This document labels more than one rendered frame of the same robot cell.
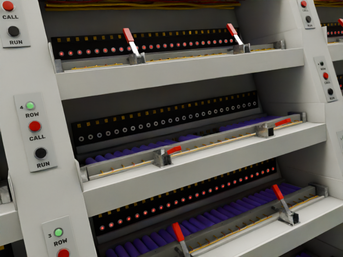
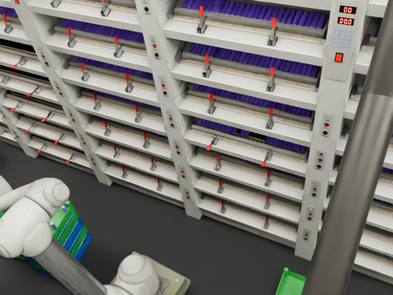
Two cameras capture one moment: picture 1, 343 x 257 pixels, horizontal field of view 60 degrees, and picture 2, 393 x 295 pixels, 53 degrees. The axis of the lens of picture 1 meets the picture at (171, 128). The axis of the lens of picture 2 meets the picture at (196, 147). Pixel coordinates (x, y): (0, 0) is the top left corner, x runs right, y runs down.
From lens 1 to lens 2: 172 cm
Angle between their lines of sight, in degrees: 74
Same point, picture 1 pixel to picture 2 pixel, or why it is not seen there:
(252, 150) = (253, 159)
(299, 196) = (289, 179)
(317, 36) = (328, 141)
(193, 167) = (223, 150)
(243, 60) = (262, 131)
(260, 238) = (248, 179)
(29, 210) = (169, 134)
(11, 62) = (165, 100)
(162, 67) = (217, 119)
